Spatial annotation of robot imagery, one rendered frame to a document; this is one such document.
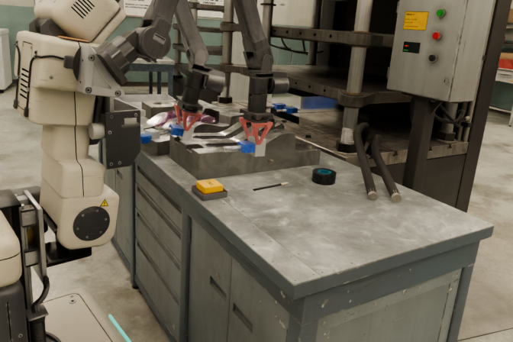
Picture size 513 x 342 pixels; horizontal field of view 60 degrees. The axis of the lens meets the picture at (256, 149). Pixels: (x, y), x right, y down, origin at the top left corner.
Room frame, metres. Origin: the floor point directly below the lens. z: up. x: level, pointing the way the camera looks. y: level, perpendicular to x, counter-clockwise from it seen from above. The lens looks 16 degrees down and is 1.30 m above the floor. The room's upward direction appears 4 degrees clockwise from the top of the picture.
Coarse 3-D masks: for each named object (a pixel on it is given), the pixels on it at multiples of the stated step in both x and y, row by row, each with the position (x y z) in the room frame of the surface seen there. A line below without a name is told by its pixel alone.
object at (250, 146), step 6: (252, 138) 1.35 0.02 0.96; (240, 144) 1.33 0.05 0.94; (246, 144) 1.31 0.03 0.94; (252, 144) 1.32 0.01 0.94; (264, 144) 1.34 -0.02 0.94; (240, 150) 1.32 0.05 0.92; (246, 150) 1.31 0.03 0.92; (252, 150) 1.32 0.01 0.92; (258, 150) 1.33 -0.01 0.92; (264, 150) 1.34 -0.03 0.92
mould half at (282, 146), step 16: (176, 144) 1.52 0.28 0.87; (272, 144) 1.51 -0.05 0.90; (288, 144) 1.55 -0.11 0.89; (304, 144) 1.68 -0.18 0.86; (176, 160) 1.52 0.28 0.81; (192, 160) 1.40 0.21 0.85; (208, 160) 1.38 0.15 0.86; (224, 160) 1.41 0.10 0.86; (240, 160) 1.44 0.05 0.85; (256, 160) 1.48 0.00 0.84; (288, 160) 1.55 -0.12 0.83; (304, 160) 1.59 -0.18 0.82; (208, 176) 1.38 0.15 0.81; (224, 176) 1.41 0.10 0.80
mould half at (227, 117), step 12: (204, 108) 2.00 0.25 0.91; (216, 108) 2.02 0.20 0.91; (228, 108) 2.05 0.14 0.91; (156, 120) 1.85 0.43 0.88; (228, 120) 1.88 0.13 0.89; (204, 132) 1.76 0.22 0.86; (216, 132) 1.81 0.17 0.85; (144, 144) 1.64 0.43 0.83; (156, 144) 1.59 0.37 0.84; (168, 144) 1.63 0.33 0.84
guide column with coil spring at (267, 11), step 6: (264, 0) 2.52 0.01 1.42; (270, 0) 2.52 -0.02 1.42; (264, 6) 2.52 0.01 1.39; (270, 6) 2.52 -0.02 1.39; (264, 12) 2.52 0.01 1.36; (270, 12) 2.52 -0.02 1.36; (264, 18) 2.52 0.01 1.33; (270, 18) 2.52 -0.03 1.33; (264, 24) 2.52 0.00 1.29; (270, 24) 2.52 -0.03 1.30; (264, 30) 2.52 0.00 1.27; (270, 30) 2.52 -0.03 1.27; (270, 36) 2.53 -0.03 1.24; (270, 42) 2.54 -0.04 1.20
